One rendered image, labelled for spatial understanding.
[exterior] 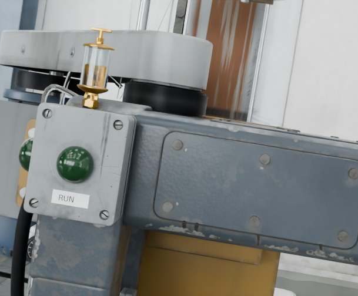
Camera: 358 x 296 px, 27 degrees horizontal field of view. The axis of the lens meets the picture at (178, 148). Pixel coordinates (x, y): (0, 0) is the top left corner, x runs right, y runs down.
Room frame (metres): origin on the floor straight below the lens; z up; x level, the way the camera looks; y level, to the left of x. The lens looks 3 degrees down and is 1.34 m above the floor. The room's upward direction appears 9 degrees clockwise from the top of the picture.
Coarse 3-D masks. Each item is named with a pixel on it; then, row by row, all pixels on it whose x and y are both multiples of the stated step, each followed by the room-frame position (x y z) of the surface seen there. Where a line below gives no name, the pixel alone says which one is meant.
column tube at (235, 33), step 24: (192, 0) 1.13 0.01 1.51; (216, 0) 1.12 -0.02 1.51; (240, 0) 1.12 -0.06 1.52; (192, 24) 1.13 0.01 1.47; (216, 24) 1.12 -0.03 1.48; (240, 24) 1.12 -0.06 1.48; (216, 48) 1.12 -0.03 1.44; (240, 48) 1.12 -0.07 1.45; (216, 72) 1.12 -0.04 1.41; (240, 72) 1.12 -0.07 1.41; (216, 96) 1.12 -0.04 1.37; (240, 96) 1.12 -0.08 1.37; (240, 120) 1.12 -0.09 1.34
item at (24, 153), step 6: (30, 138) 0.61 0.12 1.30; (24, 144) 0.60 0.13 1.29; (30, 144) 0.60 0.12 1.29; (24, 150) 0.60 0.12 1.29; (30, 150) 0.60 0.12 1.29; (18, 156) 0.61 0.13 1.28; (24, 156) 0.60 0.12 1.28; (30, 156) 0.60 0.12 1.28; (24, 162) 0.60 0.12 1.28; (24, 168) 0.61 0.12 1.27
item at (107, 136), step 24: (48, 120) 0.59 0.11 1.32; (72, 120) 0.59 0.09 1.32; (96, 120) 0.59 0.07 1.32; (120, 120) 0.59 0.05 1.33; (48, 144) 0.59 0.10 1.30; (72, 144) 0.59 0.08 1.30; (96, 144) 0.59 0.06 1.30; (120, 144) 0.58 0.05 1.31; (48, 168) 0.59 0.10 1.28; (96, 168) 0.59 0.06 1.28; (120, 168) 0.58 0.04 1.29; (48, 192) 0.59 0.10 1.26; (96, 192) 0.59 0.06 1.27; (120, 192) 0.59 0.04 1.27; (72, 216) 0.59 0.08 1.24; (96, 216) 0.59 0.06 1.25
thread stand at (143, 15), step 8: (144, 0) 0.98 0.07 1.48; (248, 0) 0.97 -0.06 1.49; (256, 0) 0.96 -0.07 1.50; (264, 0) 0.96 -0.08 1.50; (272, 0) 0.96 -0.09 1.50; (280, 0) 1.00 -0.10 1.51; (144, 8) 0.98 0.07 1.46; (144, 16) 0.98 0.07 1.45; (136, 24) 0.98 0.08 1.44; (144, 24) 0.98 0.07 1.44
